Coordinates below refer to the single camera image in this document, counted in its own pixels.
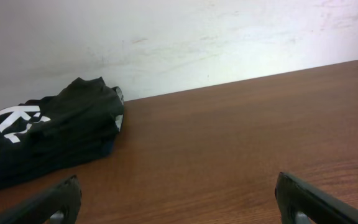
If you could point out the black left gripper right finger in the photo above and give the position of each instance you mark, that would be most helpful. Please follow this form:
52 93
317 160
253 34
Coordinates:
301 202

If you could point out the dark navy folded shirt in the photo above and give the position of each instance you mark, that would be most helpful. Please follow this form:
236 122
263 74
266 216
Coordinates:
20 167

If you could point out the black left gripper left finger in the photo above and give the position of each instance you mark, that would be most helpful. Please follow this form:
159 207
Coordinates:
57 204

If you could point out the black printed folded shirt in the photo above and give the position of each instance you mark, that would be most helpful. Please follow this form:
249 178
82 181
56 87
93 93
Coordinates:
85 111

